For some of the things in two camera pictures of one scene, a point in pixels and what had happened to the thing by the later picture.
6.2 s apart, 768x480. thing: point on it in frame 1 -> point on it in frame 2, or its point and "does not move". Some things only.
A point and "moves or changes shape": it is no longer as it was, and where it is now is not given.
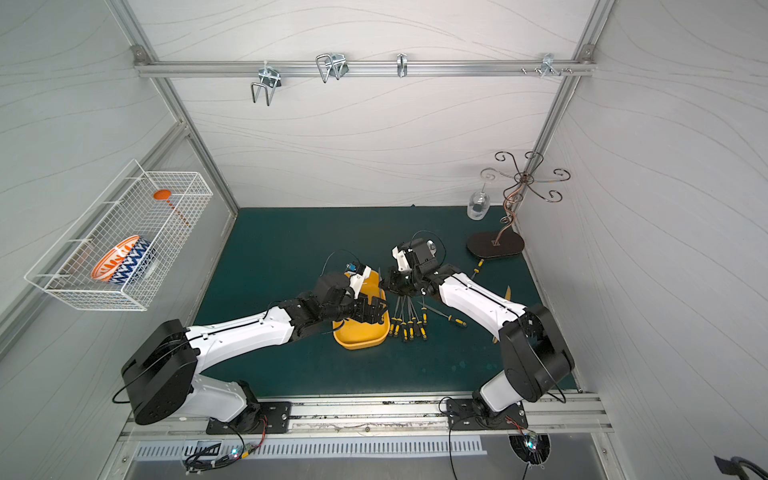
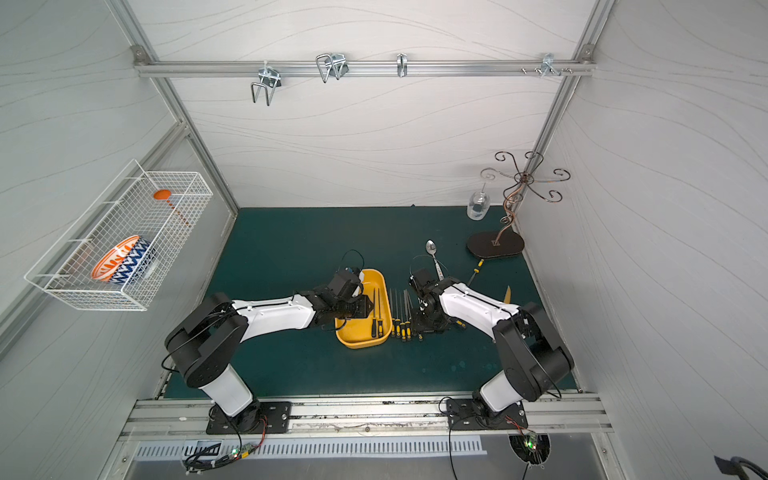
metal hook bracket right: (548, 65) does not move
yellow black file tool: (394, 319) -> (379, 320)
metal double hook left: (270, 80) does not move
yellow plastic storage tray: (359, 335) does not move
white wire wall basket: (121, 248) does not move
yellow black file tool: (420, 325) moves or changes shape
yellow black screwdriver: (477, 270) does not move
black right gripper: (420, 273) -> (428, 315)
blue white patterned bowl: (137, 265) does not move
